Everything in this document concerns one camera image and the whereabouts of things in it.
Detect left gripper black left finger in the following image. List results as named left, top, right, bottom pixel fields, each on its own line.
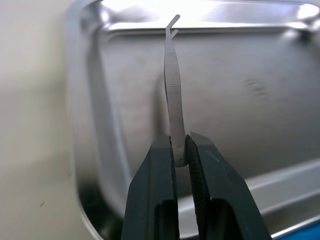
left=121, top=134, right=181, bottom=240

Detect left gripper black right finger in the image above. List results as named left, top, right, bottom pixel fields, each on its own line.
left=185, top=131, right=272, bottom=240

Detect grey ribbed tweezers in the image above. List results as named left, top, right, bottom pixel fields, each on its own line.
left=163, top=14, right=189, bottom=168

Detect rectangular metal tray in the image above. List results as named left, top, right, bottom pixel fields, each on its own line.
left=63, top=0, right=320, bottom=240

